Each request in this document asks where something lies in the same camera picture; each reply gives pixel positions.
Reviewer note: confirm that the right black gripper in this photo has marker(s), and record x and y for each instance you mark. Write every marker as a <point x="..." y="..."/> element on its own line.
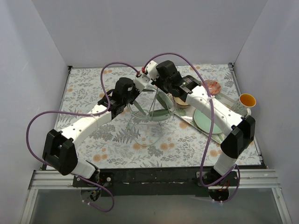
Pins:
<point x="158" y="84"/>

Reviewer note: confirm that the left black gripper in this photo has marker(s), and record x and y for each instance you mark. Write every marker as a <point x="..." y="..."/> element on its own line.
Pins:
<point x="130" y="99"/>

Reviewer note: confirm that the mint green headphones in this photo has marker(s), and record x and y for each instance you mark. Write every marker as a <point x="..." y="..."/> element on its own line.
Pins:
<point x="162" y="107"/>

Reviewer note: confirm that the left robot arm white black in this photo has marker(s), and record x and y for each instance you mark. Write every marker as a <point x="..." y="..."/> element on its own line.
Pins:
<point x="60" y="146"/>

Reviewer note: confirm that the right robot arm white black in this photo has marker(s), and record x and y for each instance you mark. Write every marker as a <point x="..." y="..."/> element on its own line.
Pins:
<point x="239" y="130"/>

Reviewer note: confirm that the tan ceramic bowl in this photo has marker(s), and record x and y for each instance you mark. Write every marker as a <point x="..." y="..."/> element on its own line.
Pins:
<point x="180" y="103"/>

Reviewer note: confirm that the floral table mat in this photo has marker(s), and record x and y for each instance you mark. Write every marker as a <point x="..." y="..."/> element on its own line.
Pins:
<point x="129" y="142"/>

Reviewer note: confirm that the floral serving tray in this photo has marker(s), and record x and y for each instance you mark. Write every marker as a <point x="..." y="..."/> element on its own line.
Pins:
<point x="224" y="117"/>

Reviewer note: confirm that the red patterned small bowl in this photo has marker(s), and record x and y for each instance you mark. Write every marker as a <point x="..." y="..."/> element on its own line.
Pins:
<point x="214" y="87"/>

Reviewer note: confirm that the mint green plate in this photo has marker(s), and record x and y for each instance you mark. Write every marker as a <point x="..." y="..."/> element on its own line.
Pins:
<point x="204" y="123"/>

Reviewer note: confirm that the white mug orange inside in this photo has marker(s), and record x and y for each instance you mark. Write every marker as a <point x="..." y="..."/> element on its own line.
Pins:
<point x="244" y="104"/>

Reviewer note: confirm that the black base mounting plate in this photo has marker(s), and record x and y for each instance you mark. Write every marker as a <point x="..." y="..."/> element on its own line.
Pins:
<point x="152" y="181"/>

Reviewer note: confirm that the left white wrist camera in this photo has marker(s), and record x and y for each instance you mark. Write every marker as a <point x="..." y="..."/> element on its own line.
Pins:
<point x="142" y="81"/>

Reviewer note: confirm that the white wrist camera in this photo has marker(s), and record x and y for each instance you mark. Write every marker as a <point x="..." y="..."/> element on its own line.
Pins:
<point x="142" y="81"/>
<point x="151" y="71"/>

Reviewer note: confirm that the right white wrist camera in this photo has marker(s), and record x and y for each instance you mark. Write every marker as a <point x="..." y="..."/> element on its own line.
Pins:
<point x="151" y="71"/>

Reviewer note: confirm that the aluminium frame rail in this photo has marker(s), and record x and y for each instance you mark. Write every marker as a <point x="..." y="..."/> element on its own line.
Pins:
<point x="48" y="179"/>

